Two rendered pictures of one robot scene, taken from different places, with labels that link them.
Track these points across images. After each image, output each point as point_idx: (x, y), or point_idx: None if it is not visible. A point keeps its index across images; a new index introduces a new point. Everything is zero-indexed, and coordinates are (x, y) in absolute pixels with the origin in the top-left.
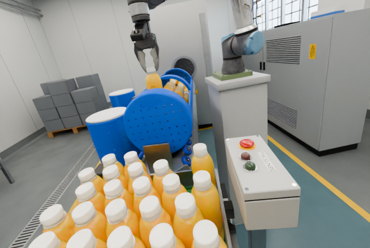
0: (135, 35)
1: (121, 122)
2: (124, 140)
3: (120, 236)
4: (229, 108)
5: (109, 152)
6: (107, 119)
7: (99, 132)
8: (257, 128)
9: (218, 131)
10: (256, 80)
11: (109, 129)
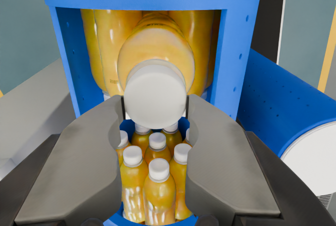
0: None
1: (283, 130)
2: (266, 103)
3: None
4: (20, 129)
5: (293, 83)
6: (323, 129)
7: (330, 105)
8: (1, 105)
9: None
10: None
11: (307, 110)
